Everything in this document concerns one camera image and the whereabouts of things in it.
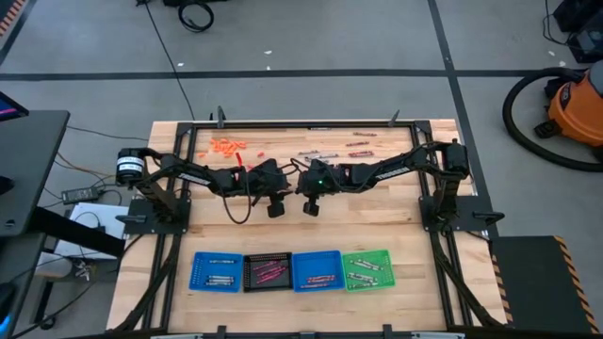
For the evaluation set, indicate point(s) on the black plastic basket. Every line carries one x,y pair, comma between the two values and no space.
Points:
249,273

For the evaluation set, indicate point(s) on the thin pink item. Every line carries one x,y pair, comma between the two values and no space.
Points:
358,143

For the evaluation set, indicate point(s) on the white paper sheet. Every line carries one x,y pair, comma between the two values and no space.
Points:
94,216

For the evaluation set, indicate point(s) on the computer monitor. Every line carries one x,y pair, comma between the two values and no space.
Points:
9,107

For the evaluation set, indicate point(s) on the orange shop vacuum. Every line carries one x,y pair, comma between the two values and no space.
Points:
577,113
513,127

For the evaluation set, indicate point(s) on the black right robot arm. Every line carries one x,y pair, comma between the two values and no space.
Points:
424,157

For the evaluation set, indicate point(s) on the black aluminium table frame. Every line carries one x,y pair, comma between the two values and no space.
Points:
301,125

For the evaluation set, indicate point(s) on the black desk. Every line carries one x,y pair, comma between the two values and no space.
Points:
33,165

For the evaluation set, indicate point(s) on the blue plastic basket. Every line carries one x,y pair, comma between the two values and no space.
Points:
198,270
318,263

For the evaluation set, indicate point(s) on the hazard striped floor mat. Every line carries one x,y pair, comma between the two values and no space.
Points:
9,16

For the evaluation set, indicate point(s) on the black mat hazard stripe edge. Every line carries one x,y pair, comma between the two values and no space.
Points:
537,282

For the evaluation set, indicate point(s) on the red tag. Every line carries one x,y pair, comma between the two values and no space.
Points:
239,159

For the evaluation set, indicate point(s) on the bunch of keys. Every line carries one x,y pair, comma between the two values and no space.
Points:
82,270

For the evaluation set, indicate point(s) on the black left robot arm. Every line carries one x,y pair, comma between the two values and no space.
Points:
169,165

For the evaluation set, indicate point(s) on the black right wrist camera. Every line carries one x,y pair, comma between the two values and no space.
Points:
311,207

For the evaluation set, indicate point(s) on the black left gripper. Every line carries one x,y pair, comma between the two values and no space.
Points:
268,179

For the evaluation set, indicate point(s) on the black power adapter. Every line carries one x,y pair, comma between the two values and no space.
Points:
82,194

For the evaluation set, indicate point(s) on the black equipment case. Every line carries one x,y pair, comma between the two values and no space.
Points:
584,28

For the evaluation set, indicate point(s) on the white bracket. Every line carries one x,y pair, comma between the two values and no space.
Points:
438,336
176,336

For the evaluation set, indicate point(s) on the green plastic basket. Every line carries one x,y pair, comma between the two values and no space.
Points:
386,278

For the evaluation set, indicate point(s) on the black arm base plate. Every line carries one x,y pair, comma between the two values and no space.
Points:
141,227
471,212

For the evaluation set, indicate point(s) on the black frame clamp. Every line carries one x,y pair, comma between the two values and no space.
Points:
394,117
220,115
220,331
387,331

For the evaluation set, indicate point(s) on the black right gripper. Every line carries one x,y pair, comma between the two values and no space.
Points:
315,188

